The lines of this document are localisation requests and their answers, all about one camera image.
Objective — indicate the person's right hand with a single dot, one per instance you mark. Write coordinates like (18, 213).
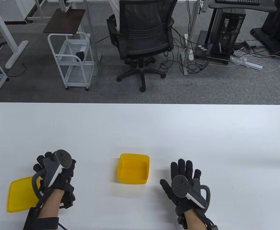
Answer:
(186, 169)

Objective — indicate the person's left hand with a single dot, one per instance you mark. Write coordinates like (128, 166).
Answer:
(64, 177)

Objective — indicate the yellow plastic container lid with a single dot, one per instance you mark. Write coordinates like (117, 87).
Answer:
(20, 196)

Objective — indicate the yellow plastic food container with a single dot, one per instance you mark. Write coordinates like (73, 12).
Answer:
(132, 169)

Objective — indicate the person's right forearm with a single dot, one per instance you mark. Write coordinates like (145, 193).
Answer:
(193, 220)

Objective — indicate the person's left forearm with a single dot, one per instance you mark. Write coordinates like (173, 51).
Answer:
(50, 203)

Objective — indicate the grey right hand controller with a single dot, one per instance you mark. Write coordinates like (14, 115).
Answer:
(179, 185)

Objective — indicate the grey hand controller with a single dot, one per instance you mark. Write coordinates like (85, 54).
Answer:
(63, 158)
(179, 185)

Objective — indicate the grey left hand controller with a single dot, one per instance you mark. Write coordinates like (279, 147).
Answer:
(63, 158)

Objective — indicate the black left wrist band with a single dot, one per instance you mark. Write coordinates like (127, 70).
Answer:
(41, 222)

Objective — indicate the black wrist band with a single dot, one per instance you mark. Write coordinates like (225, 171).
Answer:
(210, 226)
(41, 222)

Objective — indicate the black right wrist band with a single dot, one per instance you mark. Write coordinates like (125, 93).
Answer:
(210, 226)

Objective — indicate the short white power strip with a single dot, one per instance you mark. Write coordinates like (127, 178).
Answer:
(190, 54)

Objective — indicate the long white power strip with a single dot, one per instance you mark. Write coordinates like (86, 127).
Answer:
(246, 63)

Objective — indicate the black computer tower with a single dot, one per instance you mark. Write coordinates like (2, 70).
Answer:
(226, 31)

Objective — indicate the black mesh office chair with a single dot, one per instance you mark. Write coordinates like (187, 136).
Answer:
(144, 24)

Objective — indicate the white desk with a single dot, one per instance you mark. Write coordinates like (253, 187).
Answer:
(8, 36)

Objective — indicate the dark brown side table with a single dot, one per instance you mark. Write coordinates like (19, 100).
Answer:
(65, 21)

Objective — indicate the black stand base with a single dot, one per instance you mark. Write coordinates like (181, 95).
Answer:
(274, 33)

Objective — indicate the black desk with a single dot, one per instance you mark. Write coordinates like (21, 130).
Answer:
(250, 7)

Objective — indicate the black keyboard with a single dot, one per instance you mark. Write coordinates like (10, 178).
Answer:
(238, 2)

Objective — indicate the aluminium frame leg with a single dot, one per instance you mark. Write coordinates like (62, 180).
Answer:
(92, 40)
(190, 21)

